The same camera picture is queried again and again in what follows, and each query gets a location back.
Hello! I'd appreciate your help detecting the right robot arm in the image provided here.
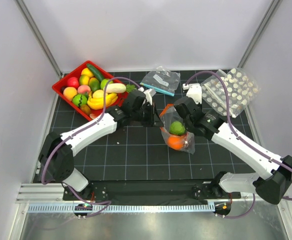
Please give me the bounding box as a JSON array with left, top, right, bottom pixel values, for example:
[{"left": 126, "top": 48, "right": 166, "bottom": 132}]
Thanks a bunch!
[{"left": 173, "top": 96, "right": 292, "bottom": 205}]

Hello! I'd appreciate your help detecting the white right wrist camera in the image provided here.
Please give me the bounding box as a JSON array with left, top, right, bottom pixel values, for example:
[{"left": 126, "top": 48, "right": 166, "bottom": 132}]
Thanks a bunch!
[{"left": 182, "top": 83, "right": 202, "bottom": 104}]

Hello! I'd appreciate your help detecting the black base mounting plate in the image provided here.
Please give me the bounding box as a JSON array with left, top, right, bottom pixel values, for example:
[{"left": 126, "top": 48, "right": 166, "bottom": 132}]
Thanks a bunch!
[{"left": 62, "top": 178, "right": 242, "bottom": 206}]

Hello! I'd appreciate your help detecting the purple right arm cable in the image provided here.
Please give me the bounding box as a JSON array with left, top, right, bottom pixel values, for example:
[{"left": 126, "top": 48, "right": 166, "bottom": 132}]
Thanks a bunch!
[{"left": 185, "top": 70, "right": 292, "bottom": 219}]

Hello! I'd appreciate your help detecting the white radish toy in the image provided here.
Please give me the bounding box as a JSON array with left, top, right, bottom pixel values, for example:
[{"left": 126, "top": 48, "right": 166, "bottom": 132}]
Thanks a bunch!
[{"left": 103, "top": 83, "right": 127, "bottom": 94}]

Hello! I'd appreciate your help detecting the green cucumber toy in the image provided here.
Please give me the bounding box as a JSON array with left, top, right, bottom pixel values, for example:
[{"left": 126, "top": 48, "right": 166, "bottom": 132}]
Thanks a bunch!
[{"left": 86, "top": 63, "right": 104, "bottom": 82}]

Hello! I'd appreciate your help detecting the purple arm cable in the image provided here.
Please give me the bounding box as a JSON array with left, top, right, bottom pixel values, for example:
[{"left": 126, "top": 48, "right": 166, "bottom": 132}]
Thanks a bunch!
[
  {"left": 185, "top": 70, "right": 292, "bottom": 219},
  {"left": 40, "top": 76, "right": 143, "bottom": 216}
]

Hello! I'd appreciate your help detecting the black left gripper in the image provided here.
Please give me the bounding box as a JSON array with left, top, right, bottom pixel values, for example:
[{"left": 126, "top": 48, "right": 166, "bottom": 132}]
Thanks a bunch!
[{"left": 131, "top": 102, "right": 164, "bottom": 127}]

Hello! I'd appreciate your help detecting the yellow banana bunch toy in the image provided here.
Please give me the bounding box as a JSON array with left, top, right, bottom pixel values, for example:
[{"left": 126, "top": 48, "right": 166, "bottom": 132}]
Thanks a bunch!
[{"left": 87, "top": 90, "right": 118, "bottom": 110}]

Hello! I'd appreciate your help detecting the orange peach toy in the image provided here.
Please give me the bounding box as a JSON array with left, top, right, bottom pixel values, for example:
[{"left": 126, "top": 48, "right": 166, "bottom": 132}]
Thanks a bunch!
[{"left": 63, "top": 86, "right": 78, "bottom": 102}]

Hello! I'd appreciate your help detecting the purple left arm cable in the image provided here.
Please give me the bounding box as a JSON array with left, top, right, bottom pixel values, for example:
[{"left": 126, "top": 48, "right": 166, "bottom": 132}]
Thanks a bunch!
[{"left": 40, "top": 76, "right": 143, "bottom": 216}]

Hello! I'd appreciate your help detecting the clear bag blue zipper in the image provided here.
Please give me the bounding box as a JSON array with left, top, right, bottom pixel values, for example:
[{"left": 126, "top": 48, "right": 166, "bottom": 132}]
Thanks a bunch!
[{"left": 140, "top": 66, "right": 181, "bottom": 97}]

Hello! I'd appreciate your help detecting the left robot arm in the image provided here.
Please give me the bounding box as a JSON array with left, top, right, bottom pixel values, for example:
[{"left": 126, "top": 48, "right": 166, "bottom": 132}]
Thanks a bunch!
[{"left": 38, "top": 89, "right": 164, "bottom": 200}]

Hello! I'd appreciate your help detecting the red plastic fruit tray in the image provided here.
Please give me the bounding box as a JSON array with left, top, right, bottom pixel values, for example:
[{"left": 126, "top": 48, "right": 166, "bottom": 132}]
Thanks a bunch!
[{"left": 52, "top": 60, "right": 128, "bottom": 121}]

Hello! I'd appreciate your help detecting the slotted cable duct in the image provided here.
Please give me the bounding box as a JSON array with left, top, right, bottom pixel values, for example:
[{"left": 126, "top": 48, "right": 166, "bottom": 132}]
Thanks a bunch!
[{"left": 27, "top": 202, "right": 215, "bottom": 214}]

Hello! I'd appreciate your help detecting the red apple toy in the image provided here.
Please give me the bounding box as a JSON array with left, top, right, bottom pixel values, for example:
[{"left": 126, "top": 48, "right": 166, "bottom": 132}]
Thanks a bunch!
[{"left": 66, "top": 77, "right": 80, "bottom": 89}]

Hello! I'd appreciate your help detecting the brown kiwi toy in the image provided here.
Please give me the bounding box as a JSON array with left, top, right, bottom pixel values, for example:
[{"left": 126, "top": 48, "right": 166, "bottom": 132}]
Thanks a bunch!
[{"left": 80, "top": 104, "right": 91, "bottom": 116}]

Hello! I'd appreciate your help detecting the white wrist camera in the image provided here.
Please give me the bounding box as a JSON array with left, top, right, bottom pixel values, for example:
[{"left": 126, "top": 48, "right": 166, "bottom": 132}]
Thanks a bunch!
[
  {"left": 182, "top": 83, "right": 202, "bottom": 104},
  {"left": 137, "top": 87, "right": 156, "bottom": 105}
]

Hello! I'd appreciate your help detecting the black grid cutting mat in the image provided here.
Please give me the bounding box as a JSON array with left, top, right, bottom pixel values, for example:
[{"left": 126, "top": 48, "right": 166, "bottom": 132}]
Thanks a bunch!
[{"left": 32, "top": 69, "right": 272, "bottom": 181}]

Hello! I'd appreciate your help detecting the watermelon slice toy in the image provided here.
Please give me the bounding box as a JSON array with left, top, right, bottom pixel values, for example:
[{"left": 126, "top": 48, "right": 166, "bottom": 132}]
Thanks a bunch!
[{"left": 89, "top": 113, "right": 100, "bottom": 120}]

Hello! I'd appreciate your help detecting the yellow lemon toy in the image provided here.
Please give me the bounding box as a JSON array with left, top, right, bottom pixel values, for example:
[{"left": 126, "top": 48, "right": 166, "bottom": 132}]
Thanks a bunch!
[{"left": 81, "top": 67, "right": 94, "bottom": 78}]

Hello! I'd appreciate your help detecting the green custard apple toy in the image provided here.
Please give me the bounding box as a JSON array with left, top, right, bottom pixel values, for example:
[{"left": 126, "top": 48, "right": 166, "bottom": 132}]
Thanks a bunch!
[{"left": 169, "top": 121, "right": 187, "bottom": 136}]

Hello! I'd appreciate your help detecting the clear bag orange zipper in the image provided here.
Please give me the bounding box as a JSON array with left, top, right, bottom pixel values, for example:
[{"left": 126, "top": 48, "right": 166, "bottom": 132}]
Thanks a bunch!
[{"left": 159, "top": 104, "right": 195, "bottom": 154}]

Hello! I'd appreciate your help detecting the pink peach toy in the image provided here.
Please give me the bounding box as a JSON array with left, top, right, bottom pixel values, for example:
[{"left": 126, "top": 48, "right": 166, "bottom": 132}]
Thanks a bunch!
[{"left": 77, "top": 84, "right": 91, "bottom": 94}]

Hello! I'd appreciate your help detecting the white polka dot bag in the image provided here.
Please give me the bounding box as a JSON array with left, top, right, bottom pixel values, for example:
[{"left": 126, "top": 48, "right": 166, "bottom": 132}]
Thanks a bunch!
[{"left": 201, "top": 68, "right": 260, "bottom": 119}]

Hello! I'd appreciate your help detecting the orange toy fruit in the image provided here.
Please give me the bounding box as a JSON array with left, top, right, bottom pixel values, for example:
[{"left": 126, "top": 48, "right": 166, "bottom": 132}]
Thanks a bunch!
[{"left": 166, "top": 135, "right": 185, "bottom": 151}]

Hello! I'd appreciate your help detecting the small round watermelon toy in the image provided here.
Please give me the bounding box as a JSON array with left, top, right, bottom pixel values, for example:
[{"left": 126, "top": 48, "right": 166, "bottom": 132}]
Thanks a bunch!
[{"left": 72, "top": 94, "right": 88, "bottom": 107}]

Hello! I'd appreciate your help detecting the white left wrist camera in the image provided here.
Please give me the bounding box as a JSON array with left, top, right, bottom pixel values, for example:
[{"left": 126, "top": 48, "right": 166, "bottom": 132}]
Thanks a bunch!
[{"left": 137, "top": 87, "right": 156, "bottom": 105}]

